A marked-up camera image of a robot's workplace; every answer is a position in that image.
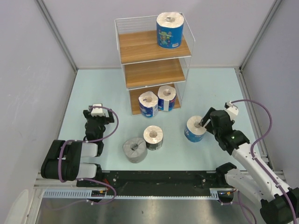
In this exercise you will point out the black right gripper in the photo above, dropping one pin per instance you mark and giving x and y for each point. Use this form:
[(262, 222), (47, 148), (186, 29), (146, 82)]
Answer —
[(204, 119)]

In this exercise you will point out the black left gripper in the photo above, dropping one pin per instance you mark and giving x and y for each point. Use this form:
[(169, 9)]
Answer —
[(107, 119)]

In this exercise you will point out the blue-wrapped toilet roll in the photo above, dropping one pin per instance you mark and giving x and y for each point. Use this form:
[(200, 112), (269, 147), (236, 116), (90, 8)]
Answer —
[(194, 132)]

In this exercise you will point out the blue white-striped toilet roll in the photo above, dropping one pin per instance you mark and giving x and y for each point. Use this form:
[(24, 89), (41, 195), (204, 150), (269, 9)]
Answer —
[(166, 98)]

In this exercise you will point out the black-wrapped toilet roll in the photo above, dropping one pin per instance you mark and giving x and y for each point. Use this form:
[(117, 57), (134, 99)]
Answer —
[(153, 136)]

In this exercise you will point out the blue cartoon-print toilet roll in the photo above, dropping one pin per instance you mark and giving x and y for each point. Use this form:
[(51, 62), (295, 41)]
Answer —
[(170, 29)]

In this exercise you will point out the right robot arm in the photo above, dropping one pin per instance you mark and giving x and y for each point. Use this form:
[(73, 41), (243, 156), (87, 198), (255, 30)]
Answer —
[(278, 202)]

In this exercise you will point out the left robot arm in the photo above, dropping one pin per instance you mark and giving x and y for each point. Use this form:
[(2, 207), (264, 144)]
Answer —
[(63, 159)]

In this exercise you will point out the grey toilet roll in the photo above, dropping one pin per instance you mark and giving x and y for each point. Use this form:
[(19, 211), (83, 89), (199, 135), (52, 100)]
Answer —
[(135, 150)]

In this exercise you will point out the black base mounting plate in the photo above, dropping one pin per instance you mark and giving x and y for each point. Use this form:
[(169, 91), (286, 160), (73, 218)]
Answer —
[(178, 183)]

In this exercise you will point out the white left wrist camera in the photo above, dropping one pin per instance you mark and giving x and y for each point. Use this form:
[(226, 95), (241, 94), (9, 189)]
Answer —
[(96, 110)]

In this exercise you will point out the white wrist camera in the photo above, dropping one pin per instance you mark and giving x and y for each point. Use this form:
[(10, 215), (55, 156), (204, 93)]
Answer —
[(96, 110), (231, 110)]

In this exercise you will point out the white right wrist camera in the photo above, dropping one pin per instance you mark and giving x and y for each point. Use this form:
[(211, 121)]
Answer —
[(231, 110)]

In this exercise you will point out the white slotted cable duct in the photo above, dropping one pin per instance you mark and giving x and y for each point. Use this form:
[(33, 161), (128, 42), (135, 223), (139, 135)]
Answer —
[(91, 194)]

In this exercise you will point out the white wire wooden shelf rack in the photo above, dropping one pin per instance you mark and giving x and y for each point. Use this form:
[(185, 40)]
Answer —
[(147, 66)]

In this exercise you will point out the aluminium frame rail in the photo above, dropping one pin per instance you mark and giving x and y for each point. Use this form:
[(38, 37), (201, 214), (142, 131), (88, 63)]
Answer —
[(49, 183)]

